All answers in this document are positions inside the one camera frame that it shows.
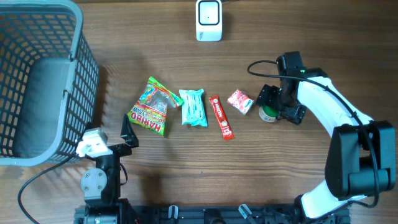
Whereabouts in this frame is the green lid small jar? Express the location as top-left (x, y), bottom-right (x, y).
top-left (259, 105), bottom-right (278, 123)

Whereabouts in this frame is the green Haribo candy bag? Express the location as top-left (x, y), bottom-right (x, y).
top-left (127, 77), bottom-right (183, 136)

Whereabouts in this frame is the red tissue pack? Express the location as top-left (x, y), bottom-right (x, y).
top-left (227, 89), bottom-right (254, 115)

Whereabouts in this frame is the red Nescafe stick pack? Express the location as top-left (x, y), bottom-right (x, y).
top-left (209, 95), bottom-right (234, 141)

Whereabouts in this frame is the mint green wipes pack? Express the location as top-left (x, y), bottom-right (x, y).
top-left (179, 89), bottom-right (208, 127)

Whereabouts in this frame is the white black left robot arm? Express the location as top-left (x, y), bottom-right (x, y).
top-left (74, 115), bottom-right (139, 224)

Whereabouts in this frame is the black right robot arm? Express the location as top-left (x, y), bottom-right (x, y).
top-left (256, 52), bottom-right (396, 223)

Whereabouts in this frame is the white barcode scanner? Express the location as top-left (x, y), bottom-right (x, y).
top-left (195, 0), bottom-right (223, 42)

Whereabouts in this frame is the grey plastic mesh basket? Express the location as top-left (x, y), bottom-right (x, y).
top-left (1, 1), bottom-right (100, 167)

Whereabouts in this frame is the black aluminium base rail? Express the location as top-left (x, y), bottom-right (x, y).
top-left (73, 204), bottom-right (351, 224)

